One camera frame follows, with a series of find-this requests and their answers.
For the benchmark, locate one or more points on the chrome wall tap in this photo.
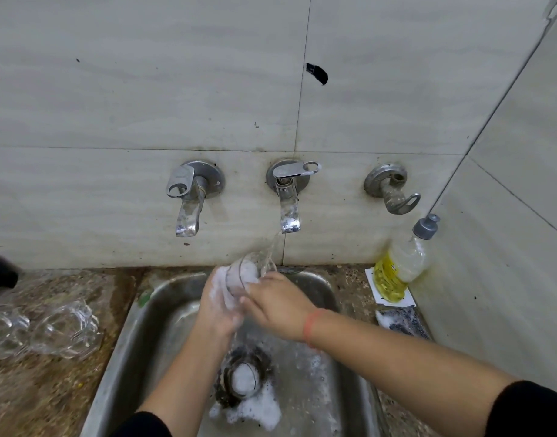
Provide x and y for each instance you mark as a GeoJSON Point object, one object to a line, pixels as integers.
{"type": "Point", "coordinates": [192, 186]}
{"type": "Point", "coordinates": [289, 186]}

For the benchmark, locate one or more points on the person's right forearm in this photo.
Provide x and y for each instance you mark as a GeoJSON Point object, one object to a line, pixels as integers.
{"type": "Point", "coordinates": [405, 364]}

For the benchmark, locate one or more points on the stainless steel sink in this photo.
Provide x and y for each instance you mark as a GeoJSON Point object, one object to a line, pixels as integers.
{"type": "Point", "coordinates": [133, 350]}

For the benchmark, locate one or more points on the yellow dish soap bottle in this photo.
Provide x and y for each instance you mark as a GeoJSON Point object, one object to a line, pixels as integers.
{"type": "Point", "coordinates": [401, 268]}

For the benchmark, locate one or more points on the person's left forearm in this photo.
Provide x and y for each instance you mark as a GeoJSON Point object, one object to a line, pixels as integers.
{"type": "Point", "coordinates": [183, 382]}

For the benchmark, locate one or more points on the clear glass cup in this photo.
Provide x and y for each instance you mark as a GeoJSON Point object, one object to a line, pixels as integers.
{"type": "Point", "coordinates": [5, 327]}
{"type": "Point", "coordinates": [67, 329]}
{"type": "Point", "coordinates": [248, 270]}

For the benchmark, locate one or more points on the metal sink drain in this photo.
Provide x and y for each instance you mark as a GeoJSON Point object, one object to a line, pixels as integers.
{"type": "Point", "coordinates": [242, 375]}

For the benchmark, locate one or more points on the orange wrist thread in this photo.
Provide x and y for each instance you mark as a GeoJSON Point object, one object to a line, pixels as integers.
{"type": "Point", "coordinates": [310, 325]}

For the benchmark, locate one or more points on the person's left hand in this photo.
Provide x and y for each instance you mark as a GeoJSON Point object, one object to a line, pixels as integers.
{"type": "Point", "coordinates": [217, 304]}

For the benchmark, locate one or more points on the black tape piece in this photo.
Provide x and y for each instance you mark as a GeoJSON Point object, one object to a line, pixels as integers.
{"type": "Point", "coordinates": [317, 72]}

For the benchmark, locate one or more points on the dark speckled sponge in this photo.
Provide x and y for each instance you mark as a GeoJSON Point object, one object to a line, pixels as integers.
{"type": "Point", "coordinates": [408, 322]}

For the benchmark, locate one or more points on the grey wall valve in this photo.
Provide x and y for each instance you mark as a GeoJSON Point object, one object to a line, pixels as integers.
{"type": "Point", "coordinates": [387, 186]}

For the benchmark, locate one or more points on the person's right hand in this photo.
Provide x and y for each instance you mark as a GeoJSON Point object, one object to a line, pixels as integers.
{"type": "Point", "coordinates": [278, 304]}

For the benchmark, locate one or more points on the black right sleeve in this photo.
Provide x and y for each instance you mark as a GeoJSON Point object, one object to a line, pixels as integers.
{"type": "Point", "coordinates": [530, 409]}

